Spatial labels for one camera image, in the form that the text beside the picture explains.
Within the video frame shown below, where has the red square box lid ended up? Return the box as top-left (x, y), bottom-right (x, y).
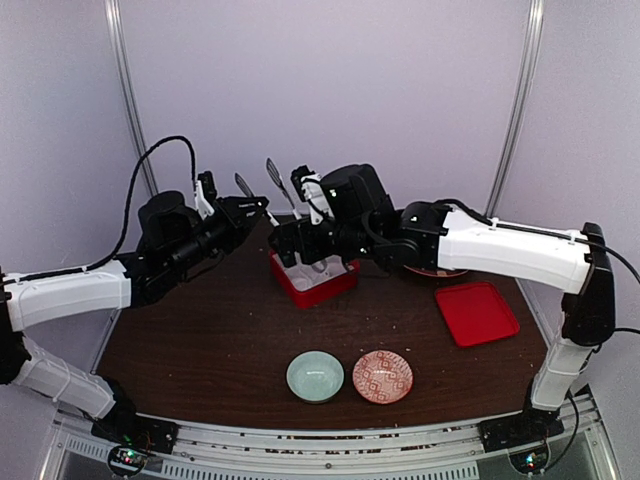
top-left (434, 282), bottom-right (520, 348)

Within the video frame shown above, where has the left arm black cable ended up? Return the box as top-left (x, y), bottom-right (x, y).
top-left (84, 135), bottom-right (197, 274)

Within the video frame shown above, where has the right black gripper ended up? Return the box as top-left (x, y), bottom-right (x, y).
top-left (268, 215), bottom-right (379, 268)

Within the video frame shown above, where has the pale green ceramic bowl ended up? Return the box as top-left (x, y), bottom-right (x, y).
top-left (286, 351), bottom-right (345, 404)

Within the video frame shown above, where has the aluminium frame post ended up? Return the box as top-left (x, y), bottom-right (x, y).
top-left (485, 0), bottom-right (545, 217)
top-left (103, 0), bottom-right (160, 197)

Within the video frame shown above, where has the red square chocolate box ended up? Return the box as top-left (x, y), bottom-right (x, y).
top-left (269, 250), bottom-right (360, 309)

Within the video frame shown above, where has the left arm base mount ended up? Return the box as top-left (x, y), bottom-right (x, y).
top-left (83, 412), bottom-right (179, 479)

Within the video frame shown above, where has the aluminium front rail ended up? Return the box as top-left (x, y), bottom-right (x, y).
top-left (49, 389), bottom-right (609, 480)

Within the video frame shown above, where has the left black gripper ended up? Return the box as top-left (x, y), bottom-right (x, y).
top-left (167, 195), bottom-right (268, 275)

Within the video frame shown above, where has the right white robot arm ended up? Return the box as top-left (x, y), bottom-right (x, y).
top-left (269, 164), bottom-right (615, 442)

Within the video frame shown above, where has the right aluminium frame post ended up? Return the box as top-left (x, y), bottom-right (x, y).
top-left (485, 0), bottom-right (545, 217)

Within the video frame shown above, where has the left aluminium frame post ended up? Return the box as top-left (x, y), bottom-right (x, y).
top-left (103, 0), bottom-right (160, 197)

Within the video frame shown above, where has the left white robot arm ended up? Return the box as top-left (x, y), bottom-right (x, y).
top-left (1, 172), bottom-right (269, 444)

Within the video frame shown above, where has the red patterned ceramic bowl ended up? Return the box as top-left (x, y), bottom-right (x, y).
top-left (352, 350), bottom-right (414, 405)

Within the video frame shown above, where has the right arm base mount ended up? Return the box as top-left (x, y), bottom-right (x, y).
top-left (478, 409), bottom-right (564, 475)

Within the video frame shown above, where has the dark red round tray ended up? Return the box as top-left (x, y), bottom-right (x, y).
top-left (404, 266), bottom-right (468, 279)

